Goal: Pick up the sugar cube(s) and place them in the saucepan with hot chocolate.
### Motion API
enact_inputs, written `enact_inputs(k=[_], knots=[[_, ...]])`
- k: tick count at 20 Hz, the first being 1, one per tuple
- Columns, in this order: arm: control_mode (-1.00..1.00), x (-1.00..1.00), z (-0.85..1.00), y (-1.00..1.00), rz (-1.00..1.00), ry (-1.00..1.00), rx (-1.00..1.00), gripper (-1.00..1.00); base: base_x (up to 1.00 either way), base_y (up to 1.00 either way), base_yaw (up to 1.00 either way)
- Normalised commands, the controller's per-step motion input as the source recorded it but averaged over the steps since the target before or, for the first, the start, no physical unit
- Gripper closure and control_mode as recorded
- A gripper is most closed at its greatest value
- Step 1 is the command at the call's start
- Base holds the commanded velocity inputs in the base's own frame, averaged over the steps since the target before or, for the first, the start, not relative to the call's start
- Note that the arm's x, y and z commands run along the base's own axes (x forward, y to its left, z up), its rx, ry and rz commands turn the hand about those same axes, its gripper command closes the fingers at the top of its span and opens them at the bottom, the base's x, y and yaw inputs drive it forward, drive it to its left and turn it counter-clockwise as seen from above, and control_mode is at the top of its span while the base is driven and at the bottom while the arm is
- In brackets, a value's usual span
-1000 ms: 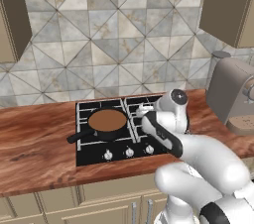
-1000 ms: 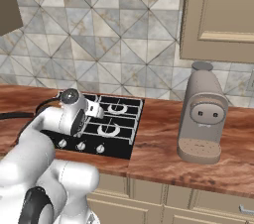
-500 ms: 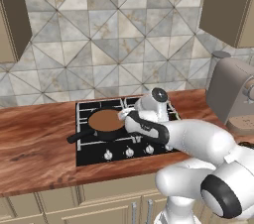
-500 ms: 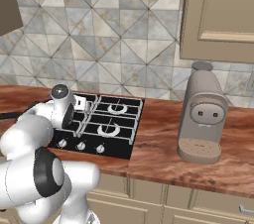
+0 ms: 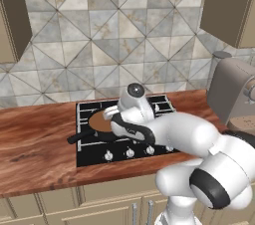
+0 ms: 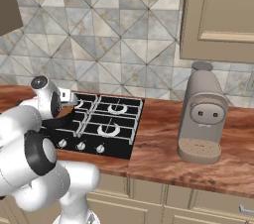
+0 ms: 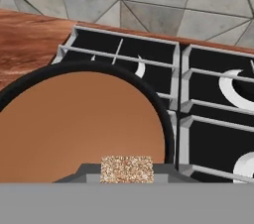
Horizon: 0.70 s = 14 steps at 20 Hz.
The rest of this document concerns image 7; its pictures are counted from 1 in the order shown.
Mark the brown speckled sugar cube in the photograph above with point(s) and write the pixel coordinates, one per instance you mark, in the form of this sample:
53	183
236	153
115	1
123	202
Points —
127	169

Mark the black saucepan with hot chocolate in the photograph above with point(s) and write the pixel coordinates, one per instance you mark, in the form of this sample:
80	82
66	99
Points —
79	125

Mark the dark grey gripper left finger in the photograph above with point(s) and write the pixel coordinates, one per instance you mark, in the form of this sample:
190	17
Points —
82	175

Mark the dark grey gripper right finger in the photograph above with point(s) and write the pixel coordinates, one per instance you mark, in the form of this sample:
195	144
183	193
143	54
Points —
168	175

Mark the black hob with grey grates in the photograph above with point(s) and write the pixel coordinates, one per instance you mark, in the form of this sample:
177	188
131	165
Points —
205	109

